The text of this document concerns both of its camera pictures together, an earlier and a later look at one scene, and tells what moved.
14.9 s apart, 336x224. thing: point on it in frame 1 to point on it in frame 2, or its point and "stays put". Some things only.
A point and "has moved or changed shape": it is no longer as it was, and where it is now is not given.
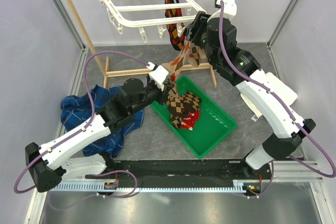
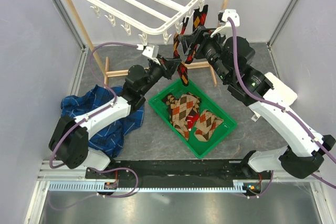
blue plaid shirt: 74,110 stays put
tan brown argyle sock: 196,54 has moved or changed shape
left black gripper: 164,91 to 168,66
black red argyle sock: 177,42 to 181,69
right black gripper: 200,22 to 201,35
